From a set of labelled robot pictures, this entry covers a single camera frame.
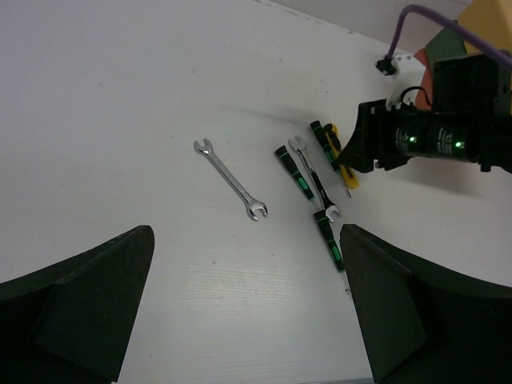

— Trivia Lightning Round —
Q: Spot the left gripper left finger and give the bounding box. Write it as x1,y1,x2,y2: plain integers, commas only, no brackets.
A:
1,225,154,383

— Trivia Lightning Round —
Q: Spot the green drawer box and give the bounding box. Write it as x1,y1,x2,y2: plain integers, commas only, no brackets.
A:
425,29,467,66

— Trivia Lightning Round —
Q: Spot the yellow utility knife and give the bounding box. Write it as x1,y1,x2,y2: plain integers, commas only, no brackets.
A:
324,123,359,190

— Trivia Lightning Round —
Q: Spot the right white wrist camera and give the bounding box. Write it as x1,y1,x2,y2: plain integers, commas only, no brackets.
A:
376,54,426,110

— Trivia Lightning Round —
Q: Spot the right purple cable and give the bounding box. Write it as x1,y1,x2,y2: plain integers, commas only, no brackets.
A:
387,3,512,73

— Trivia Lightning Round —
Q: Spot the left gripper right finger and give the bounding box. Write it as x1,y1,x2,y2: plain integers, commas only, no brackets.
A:
340,224,511,383

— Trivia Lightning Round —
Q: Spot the green black screwdriver far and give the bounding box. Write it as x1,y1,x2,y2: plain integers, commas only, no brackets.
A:
310,121,352,198

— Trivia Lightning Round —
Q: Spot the green black screwdriver left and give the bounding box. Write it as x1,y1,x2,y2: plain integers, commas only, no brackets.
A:
274,146,316,205

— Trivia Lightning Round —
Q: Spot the yellow drawer box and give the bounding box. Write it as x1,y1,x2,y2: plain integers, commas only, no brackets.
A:
457,0,512,52

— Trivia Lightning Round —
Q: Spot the silver open-end wrench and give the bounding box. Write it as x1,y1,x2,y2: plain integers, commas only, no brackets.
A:
194,138,268,222

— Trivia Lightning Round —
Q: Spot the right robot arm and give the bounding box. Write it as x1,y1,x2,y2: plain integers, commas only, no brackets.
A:
336,54,511,174

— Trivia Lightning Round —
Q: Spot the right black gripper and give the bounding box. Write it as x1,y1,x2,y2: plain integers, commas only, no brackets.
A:
336,102,430,174

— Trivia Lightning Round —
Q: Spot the silver combination wrench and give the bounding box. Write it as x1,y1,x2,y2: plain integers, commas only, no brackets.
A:
288,135,341,223

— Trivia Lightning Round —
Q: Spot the green black screwdriver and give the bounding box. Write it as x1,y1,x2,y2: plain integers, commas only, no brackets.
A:
310,121,352,198
274,146,316,205
313,211,351,296

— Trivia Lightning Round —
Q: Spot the red drawer box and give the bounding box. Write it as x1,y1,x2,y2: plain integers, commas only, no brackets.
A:
414,48,433,110

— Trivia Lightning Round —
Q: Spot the green black screwdriver near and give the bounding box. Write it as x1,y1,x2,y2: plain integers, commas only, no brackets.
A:
313,211,351,296

